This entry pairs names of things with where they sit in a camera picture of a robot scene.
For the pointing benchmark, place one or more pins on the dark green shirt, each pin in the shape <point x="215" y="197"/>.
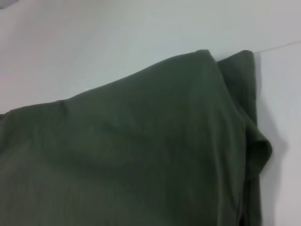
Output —
<point x="141" y="146"/>

